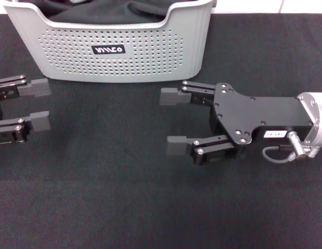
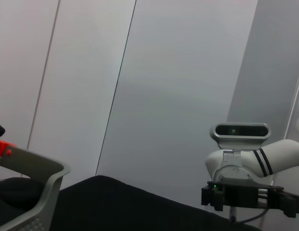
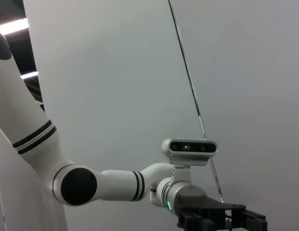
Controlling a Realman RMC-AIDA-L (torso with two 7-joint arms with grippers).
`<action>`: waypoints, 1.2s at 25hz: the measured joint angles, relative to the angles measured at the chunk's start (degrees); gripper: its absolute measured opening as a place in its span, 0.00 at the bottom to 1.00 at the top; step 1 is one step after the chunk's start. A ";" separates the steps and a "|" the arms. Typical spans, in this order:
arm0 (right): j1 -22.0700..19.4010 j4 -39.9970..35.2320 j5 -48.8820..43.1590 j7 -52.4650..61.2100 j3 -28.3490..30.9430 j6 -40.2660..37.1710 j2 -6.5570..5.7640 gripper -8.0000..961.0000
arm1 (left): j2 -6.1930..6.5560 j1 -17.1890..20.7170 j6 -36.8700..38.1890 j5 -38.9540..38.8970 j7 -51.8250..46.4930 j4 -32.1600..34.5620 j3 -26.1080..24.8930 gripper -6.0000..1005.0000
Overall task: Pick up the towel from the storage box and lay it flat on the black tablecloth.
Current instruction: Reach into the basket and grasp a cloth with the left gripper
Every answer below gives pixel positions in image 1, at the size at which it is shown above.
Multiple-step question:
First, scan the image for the grey perforated plastic storage box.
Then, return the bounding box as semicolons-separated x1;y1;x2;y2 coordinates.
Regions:
2;0;213;84

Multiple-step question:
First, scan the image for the black cloth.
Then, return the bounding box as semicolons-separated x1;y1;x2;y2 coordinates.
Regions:
44;0;174;25

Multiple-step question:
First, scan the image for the black tablecloth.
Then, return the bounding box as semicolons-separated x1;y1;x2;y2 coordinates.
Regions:
0;12;322;249

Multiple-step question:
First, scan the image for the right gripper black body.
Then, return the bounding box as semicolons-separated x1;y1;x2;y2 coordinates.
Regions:
208;82;314;159

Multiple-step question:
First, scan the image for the grey cable with metal plug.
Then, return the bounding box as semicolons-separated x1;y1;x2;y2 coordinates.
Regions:
263;131;317;164

